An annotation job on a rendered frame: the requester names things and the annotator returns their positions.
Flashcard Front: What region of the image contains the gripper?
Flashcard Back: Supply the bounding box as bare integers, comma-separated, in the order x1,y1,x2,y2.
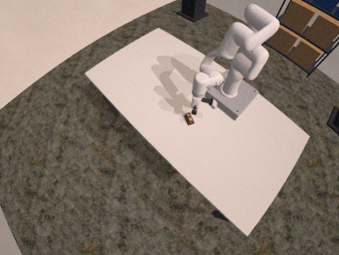
190,94,203,115

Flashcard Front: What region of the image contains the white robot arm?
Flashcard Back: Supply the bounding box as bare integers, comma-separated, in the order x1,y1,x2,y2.
192,4,280,109

